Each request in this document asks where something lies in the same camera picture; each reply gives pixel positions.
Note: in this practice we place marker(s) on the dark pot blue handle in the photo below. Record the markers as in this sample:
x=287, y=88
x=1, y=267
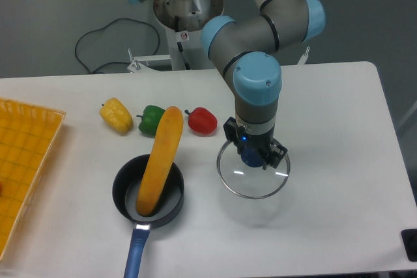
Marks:
x=124, y=191

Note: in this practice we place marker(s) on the red bell pepper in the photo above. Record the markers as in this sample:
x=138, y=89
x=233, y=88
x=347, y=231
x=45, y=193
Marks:
x=202, y=121

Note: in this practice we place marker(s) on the yellow plastic basket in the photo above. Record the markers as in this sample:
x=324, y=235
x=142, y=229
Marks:
x=27, y=135

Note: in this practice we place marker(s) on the yellow bell pepper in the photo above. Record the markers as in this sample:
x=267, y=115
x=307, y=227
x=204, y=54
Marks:
x=116, y=116

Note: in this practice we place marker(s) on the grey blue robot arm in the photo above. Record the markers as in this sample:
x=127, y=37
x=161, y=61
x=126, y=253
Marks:
x=255, y=81

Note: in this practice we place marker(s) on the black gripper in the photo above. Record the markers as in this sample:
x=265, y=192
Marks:
x=270, y=150

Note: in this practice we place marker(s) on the glass pot lid blue knob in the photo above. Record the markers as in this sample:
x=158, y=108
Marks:
x=250, y=182

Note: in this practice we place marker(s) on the black object table corner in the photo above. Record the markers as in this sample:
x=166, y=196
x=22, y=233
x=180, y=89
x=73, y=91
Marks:
x=409, y=241

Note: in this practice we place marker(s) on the green bell pepper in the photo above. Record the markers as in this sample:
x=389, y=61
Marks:
x=150, y=119

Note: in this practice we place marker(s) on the long yellow squash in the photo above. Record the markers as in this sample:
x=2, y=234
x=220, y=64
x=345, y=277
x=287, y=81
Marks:
x=164, y=149

